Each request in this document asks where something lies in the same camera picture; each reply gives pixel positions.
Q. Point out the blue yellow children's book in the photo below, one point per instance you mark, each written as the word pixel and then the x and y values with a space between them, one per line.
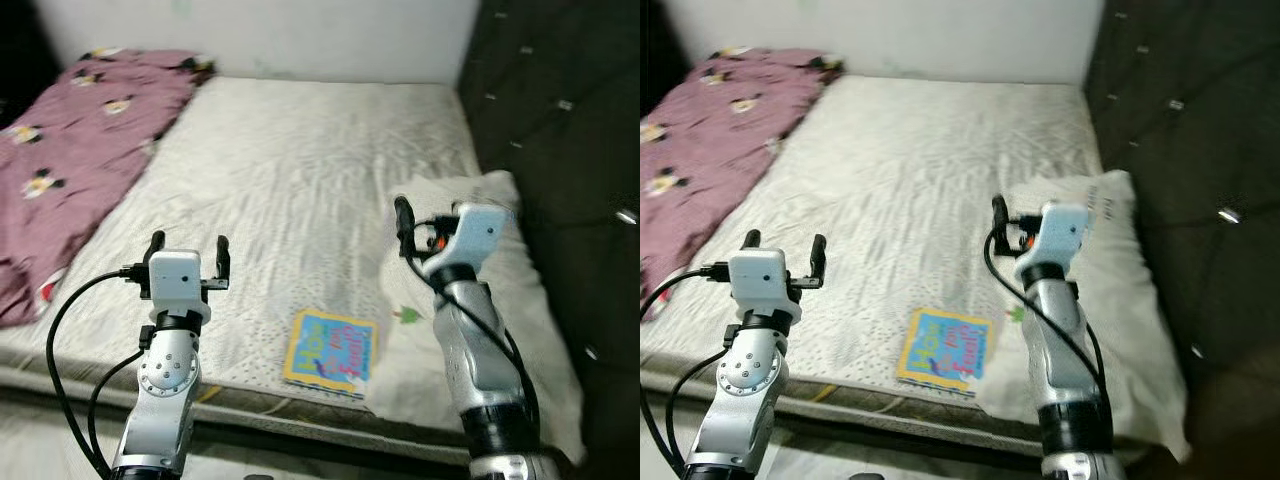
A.
pixel 330 352
pixel 945 352

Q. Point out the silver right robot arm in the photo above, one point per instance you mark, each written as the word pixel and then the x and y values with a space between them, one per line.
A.
pixel 1075 380
pixel 490 380

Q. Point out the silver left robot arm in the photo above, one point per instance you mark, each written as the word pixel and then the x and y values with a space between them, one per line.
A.
pixel 745 400
pixel 160 400

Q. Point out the white quilted mattress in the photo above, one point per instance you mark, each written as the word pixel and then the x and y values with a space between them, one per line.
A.
pixel 920 170
pixel 300 170

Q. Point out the mauve blanket cartoon print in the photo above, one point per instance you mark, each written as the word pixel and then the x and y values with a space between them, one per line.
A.
pixel 710 150
pixel 80 160

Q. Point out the black tufted headboard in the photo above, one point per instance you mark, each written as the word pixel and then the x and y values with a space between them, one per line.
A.
pixel 1190 120
pixel 560 120

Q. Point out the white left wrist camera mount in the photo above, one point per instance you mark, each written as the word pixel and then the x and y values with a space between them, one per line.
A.
pixel 178 285
pixel 758 283

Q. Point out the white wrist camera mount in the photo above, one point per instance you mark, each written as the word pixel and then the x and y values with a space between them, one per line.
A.
pixel 178 285
pixel 475 235
pixel 1060 235
pixel 758 283

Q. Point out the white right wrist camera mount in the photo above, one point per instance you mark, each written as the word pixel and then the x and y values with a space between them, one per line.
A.
pixel 475 235
pixel 1060 235

